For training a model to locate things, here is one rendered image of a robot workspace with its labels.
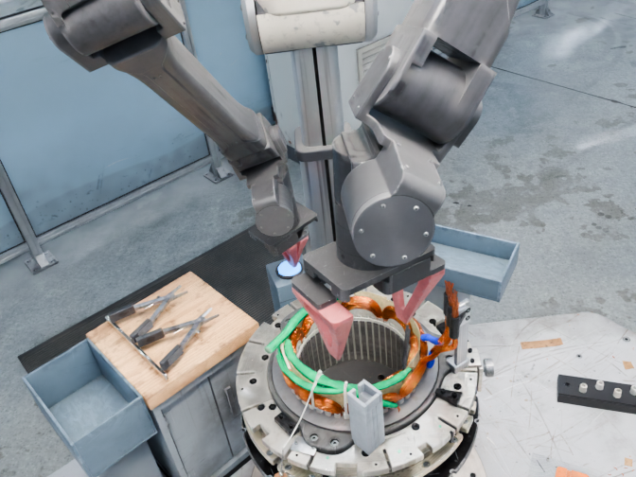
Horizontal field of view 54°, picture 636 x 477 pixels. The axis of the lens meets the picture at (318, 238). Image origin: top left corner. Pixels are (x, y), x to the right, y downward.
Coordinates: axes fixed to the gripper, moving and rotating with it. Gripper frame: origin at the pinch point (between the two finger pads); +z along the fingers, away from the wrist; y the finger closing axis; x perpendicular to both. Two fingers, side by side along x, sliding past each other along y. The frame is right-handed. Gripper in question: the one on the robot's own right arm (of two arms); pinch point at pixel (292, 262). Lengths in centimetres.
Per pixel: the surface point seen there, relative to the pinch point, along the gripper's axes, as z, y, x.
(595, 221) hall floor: 119, 171, 29
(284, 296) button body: 3.8, -4.4, -2.0
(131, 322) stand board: -3.6, -27.8, 6.2
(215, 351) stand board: -3.2, -21.7, -9.1
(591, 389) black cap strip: 27, 29, -43
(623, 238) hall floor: 118, 168, 14
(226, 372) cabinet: 3.3, -21.0, -8.2
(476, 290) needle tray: 2.6, 16.7, -26.5
